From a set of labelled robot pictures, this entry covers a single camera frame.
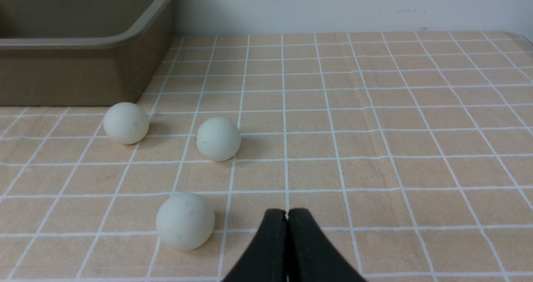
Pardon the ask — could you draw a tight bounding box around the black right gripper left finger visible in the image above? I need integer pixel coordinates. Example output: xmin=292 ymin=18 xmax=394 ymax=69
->
xmin=223 ymin=209 xmax=288 ymax=282

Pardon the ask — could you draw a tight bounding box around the beige checkered tablecloth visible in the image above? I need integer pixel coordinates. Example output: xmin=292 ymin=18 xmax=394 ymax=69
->
xmin=0 ymin=31 xmax=533 ymax=282

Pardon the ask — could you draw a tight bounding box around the white table-tennis ball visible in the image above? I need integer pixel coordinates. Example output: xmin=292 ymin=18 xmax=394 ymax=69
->
xmin=156 ymin=192 xmax=215 ymax=252
xmin=196 ymin=117 xmax=242 ymax=162
xmin=103 ymin=102 xmax=149 ymax=145

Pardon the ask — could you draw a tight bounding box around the olive green plastic bin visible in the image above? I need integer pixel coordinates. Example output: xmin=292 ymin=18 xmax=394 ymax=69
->
xmin=0 ymin=0 xmax=175 ymax=107

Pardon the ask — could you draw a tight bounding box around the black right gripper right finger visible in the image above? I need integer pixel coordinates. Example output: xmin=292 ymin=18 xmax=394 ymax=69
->
xmin=286 ymin=208 xmax=365 ymax=282

